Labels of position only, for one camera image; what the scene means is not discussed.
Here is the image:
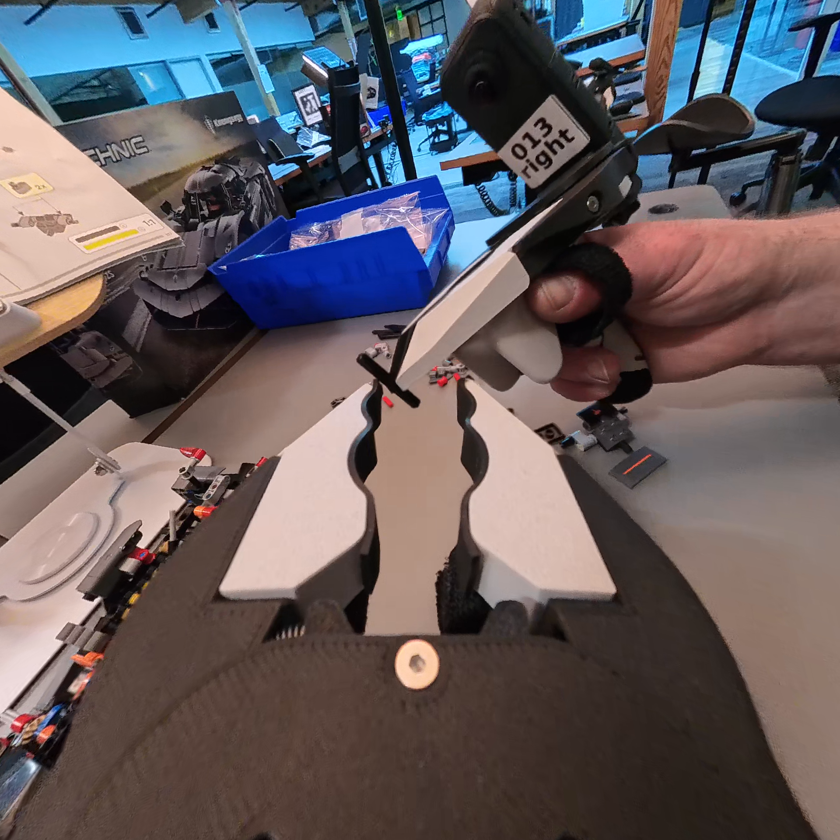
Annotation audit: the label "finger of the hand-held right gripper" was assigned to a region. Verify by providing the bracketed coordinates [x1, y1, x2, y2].
[395, 251, 532, 391]
[390, 199, 567, 368]

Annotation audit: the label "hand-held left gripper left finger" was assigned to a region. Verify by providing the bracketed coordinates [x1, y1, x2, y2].
[218, 382, 383, 618]

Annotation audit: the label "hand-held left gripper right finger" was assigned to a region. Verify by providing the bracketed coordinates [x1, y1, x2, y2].
[456, 379, 619, 611]

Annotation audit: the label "long black lego axle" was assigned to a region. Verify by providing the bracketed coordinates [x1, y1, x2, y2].
[356, 346, 422, 409]

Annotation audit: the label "partly built lego vehicle model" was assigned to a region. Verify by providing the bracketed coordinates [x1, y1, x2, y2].
[0, 446, 280, 818]

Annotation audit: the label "grey lego subassembly orange print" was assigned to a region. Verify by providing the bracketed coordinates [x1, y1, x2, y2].
[561, 402, 636, 454]

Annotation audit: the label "dark grey orange-striped lego tile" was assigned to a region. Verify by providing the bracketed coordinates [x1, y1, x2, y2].
[607, 445, 668, 490]

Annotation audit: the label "lego set box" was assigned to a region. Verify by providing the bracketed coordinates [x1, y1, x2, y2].
[56, 88, 293, 421]

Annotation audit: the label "lego instruction booklet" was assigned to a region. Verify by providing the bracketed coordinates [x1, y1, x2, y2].
[0, 88, 185, 306]

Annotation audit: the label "person's right hand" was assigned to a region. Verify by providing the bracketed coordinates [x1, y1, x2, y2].
[528, 212, 823, 403]

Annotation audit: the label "black metal pole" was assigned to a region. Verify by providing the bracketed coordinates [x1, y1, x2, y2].
[364, 0, 417, 181]

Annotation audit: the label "clear plastic bags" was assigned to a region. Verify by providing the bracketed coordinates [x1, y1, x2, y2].
[289, 190, 454, 253]

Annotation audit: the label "blue storage bin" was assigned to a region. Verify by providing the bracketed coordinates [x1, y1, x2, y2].
[209, 174, 455, 330]

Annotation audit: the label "fiducial marker sign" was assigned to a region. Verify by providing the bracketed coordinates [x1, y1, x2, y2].
[292, 84, 326, 127]

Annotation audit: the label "black desk chair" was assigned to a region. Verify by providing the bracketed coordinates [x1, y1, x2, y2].
[252, 115, 322, 204]

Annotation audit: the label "black mesh office chair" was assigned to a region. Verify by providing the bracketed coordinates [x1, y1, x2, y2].
[755, 13, 840, 198]

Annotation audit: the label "black coiled cable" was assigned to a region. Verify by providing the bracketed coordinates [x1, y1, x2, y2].
[476, 174, 522, 217]

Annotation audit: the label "wooden post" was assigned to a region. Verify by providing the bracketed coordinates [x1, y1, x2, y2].
[646, 0, 683, 126]

